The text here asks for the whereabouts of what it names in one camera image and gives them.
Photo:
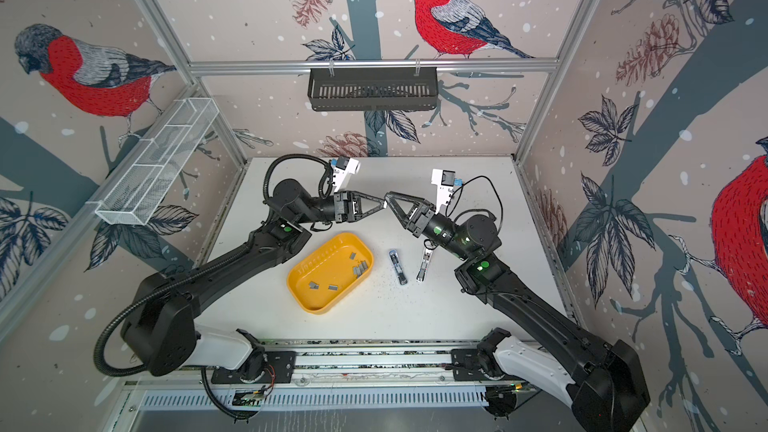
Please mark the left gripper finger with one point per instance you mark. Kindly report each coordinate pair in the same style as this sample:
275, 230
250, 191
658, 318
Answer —
361, 214
380, 201

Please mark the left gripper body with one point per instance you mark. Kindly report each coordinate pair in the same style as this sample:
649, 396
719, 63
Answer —
340, 208

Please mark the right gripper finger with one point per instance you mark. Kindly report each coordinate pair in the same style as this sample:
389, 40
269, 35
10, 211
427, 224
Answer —
394, 200
404, 216

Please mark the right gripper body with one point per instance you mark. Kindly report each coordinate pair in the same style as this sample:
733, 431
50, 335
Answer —
421, 229

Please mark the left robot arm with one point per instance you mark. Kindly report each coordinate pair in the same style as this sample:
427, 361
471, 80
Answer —
157, 333

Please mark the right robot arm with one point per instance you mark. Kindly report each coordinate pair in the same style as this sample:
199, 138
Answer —
603, 383

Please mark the yellow plastic tray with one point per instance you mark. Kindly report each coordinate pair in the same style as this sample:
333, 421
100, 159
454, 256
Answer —
325, 266

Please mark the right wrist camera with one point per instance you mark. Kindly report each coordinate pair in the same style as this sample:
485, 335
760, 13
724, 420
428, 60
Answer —
446, 183

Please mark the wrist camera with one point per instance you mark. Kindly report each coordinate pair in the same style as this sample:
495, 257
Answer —
342, 168
446, 183

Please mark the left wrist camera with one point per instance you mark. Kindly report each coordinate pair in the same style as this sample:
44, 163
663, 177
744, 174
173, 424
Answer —
342, 168

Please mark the black wall basket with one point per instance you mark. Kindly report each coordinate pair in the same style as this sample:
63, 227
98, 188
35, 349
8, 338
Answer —
373, 89

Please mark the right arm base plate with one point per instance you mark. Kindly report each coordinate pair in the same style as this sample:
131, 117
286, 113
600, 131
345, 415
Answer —
465, 366

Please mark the aluminium mounting rail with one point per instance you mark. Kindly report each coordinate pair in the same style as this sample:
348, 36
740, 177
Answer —
372, 366

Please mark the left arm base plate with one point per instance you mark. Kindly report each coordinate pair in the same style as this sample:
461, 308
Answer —
270, 367

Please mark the white wire mesh shelf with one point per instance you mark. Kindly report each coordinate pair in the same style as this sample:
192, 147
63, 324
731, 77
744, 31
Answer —
161, 157

